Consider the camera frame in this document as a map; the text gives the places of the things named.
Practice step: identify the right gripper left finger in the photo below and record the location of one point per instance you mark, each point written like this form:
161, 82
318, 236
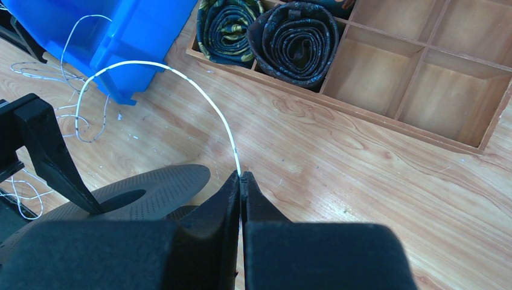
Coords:
198, 251

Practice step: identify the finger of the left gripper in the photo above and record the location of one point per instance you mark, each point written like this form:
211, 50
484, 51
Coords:
30, 122

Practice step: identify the wooden compartment tray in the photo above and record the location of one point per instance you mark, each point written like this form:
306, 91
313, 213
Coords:
437, 71

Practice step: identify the black plastic bin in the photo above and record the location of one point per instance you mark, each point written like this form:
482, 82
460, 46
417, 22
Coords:
13, 32

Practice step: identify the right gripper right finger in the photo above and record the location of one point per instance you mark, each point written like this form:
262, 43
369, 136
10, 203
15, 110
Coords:
282, 254

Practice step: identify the rolled tie yellow green front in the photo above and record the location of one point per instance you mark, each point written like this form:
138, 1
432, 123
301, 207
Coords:
221, 29

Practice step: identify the dark grey cable spool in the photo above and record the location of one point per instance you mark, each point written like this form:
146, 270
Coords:
148, 196

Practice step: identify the rolled tie dark floral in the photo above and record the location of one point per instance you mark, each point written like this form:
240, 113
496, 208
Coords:
295, 42

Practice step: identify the rolled tie orange pattern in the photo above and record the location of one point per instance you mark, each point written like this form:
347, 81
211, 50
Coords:
338, 8

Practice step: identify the blue plastic bin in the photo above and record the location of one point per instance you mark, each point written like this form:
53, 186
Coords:
118, 43

